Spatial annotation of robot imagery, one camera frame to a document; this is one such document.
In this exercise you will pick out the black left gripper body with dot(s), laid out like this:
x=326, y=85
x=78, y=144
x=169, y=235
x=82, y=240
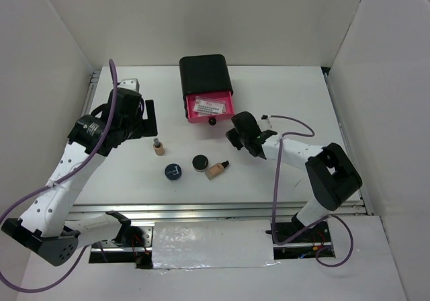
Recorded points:
x=132, y=125

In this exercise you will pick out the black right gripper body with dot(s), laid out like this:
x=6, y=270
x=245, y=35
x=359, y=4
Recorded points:
x=243, y=136

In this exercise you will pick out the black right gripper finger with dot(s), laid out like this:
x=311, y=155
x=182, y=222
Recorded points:
x=254, y=147
x=236, y=138

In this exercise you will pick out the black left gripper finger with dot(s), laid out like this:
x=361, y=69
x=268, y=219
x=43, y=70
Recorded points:
x=149, y=110
x=145, y=128

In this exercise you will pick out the large clear sachet packet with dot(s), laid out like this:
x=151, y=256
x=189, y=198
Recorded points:
x=209, y=107

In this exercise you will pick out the black lid powder jar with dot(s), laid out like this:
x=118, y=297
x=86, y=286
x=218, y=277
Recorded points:
x=200, y=163

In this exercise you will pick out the small clear sachet packet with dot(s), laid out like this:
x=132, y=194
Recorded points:
x=211, y=99

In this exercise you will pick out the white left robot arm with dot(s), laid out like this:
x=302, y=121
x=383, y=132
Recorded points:
x=44, y=228

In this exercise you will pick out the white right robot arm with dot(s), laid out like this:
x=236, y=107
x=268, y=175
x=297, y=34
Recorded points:
x=332, y=176

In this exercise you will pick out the upright beige foundation bottle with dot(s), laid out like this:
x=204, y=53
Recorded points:
x=158, y=147

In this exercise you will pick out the lying beige foundation bottle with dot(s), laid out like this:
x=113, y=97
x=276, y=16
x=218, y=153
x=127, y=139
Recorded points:
x=216, y=170

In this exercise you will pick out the navy round compact jar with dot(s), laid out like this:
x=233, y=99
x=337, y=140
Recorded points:
x=173, y=172

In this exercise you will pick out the black drawer organizer box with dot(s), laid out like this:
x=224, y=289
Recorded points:
x=204, y=74

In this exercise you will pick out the white foil cover sheet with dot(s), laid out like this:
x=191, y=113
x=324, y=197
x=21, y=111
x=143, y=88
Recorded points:
x=212, y=244

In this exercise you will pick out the aluminium left side rail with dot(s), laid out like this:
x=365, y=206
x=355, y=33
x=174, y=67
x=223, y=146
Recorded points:
x=91, y=92

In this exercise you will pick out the aluminium rail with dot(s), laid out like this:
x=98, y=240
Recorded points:
x=180, y=211
x=362, y=191
x=91, y=92

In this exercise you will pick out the aluminium front rail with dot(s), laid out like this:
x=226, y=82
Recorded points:
x=180, y=211

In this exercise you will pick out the aluminium right side rail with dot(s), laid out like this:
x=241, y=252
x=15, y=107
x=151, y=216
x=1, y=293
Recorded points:
x=362, y=191

